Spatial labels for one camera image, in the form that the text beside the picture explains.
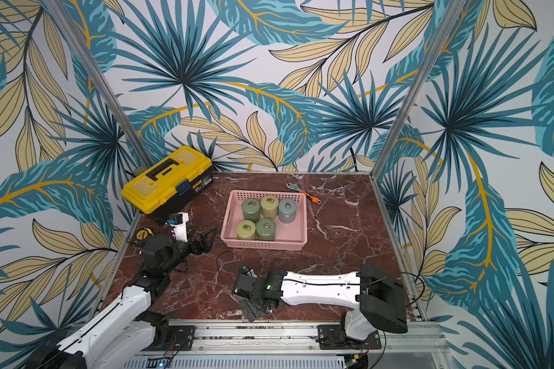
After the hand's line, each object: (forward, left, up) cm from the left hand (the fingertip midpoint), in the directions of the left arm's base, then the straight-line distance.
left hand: (207, 230), depth 80 cm
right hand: (-20, -18, -11) cm, 29 cm away
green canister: (+5, -20, -8) cm, 22 cm away
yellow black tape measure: (+5, +30, -14) cm, 34 cm away
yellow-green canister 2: (+4, -12, -7) cm, 15 cm away
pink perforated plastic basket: (+8, -30, -18) cm, 35 cm away
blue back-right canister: (+15, -29, -8) cm, 33 cm away
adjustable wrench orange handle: (+34, -34, -15) cm, 50 cm away
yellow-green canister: (+17, -21, -8) cm, 28 cm away
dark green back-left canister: (+16, -13, -9) cm, 22 cm away
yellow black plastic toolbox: (+27, +14, +1) cm, 31 cm away
